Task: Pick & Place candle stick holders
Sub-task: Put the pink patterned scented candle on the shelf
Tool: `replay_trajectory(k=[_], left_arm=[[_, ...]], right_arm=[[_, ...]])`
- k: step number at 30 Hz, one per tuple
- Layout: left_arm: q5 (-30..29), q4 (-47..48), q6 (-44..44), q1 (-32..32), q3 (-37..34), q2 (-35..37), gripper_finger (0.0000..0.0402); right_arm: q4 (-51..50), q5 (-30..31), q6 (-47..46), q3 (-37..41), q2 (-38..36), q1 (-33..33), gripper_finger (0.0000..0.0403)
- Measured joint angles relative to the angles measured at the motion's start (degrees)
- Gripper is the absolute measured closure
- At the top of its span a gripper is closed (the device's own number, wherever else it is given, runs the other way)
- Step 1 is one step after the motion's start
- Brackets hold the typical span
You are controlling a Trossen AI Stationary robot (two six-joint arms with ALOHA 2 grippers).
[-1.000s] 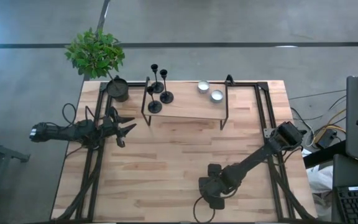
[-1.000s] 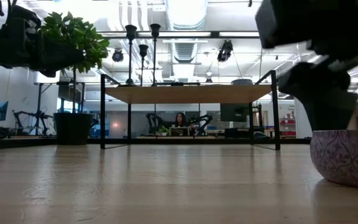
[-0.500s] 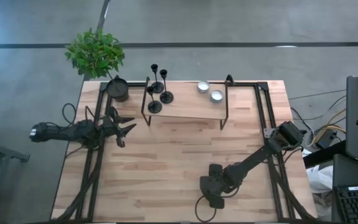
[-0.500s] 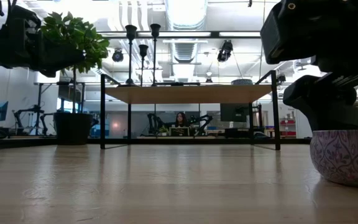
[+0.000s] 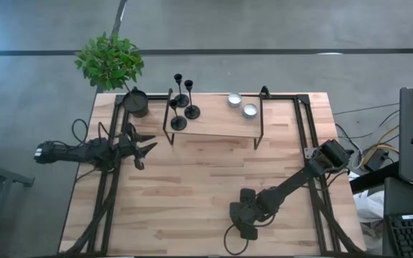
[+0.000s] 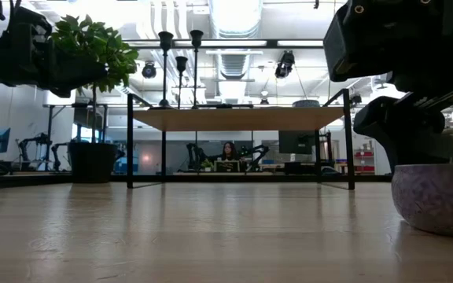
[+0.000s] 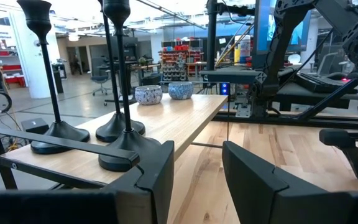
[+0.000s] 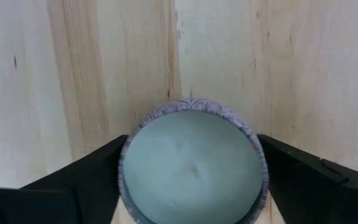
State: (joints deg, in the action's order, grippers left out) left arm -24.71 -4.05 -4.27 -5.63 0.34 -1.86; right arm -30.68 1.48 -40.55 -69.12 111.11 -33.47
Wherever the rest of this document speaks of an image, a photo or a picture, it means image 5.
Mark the black desk beam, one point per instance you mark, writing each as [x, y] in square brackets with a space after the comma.
[371, 181]

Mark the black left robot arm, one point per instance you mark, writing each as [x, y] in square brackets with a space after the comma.
[70, 152]

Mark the grey metal mounting plate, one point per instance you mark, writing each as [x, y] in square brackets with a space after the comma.
[307, 153]

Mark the white blue patterned candle tin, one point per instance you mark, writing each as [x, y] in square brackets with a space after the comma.
[234, 99]

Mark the medium black candlestick holder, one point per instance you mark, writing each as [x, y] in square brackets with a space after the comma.
[182, 101]

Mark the black keyboard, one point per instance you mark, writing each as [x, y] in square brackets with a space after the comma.
[412, 238]

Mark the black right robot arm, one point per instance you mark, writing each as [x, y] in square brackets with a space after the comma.
[289, 182]

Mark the wooden shelf riser black legs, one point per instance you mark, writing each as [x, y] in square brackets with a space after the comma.
[213, 122]

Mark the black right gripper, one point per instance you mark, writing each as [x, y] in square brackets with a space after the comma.
[244, 213]

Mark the tall black candlestick holder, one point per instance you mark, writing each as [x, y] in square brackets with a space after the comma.
[192, 113]

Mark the black metal stand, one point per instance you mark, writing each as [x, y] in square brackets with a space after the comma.
[13, 176]

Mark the dark grey desk panel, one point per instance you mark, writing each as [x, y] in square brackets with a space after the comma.
[407, 197]

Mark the black aluminium table frame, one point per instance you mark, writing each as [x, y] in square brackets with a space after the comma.
[110, 200]

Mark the short black candlestick holder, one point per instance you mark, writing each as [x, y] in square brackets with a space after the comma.
[178, 123]

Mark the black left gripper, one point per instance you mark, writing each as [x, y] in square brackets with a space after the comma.
[129, 147]

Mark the white plastic bag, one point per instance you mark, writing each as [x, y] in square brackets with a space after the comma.
[369, 209]

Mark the black power adapter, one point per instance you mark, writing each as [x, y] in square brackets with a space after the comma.
[376, 160]

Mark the green potted plant dark pot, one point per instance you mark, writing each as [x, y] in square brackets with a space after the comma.
[109, 62]

